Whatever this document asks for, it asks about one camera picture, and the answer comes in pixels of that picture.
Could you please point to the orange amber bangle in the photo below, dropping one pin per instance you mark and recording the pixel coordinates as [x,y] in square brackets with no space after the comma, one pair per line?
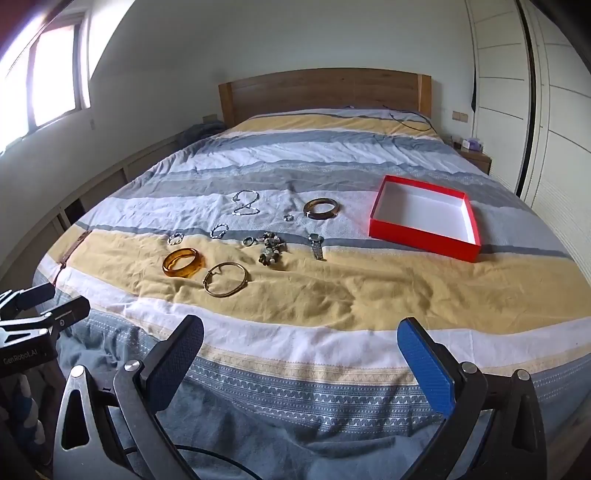
[189,270]

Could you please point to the purple tissue box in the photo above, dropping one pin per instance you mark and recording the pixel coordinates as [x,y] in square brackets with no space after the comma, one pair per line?
[473,145]

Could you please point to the dark grey cloth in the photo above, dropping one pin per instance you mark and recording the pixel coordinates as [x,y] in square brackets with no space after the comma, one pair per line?
[198,134]

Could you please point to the red cardboard box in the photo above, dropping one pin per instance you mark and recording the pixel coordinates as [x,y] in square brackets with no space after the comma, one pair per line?
[425,210]

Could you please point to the bed with striped duvet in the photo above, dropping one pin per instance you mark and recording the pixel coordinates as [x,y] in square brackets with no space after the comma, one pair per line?
[323,300]

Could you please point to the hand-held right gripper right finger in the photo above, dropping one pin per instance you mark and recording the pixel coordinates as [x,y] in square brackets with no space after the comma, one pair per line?
[425,367]

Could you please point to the wooden nightstand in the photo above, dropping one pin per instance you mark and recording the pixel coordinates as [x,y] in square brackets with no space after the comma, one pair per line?
[480,161]

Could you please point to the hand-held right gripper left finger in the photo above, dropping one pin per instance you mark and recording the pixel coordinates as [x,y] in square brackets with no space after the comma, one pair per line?
[180,357]

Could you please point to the beige wall socket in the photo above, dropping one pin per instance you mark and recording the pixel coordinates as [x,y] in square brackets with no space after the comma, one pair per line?
[210,118]
[459,116]

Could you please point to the white wardrobe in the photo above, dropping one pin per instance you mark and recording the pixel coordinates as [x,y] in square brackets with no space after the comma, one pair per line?
[503,92]

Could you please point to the low white wall cabinet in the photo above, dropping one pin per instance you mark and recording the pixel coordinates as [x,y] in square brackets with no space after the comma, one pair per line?
[106,175]

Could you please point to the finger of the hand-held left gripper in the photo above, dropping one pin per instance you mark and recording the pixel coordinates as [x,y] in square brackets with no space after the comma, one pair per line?
[55,316]
[27,297]

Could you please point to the dark amber bangle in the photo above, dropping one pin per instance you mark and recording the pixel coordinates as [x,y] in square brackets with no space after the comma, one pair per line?
[308,212]

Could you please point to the person's left hand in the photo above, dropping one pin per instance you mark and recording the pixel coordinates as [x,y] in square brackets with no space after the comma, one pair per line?
[25,406]

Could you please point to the window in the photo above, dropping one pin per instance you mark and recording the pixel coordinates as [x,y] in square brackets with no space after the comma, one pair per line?
[51,78]

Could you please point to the wooden bed headboard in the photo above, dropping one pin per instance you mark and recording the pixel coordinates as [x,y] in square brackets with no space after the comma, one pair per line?
[323,90]

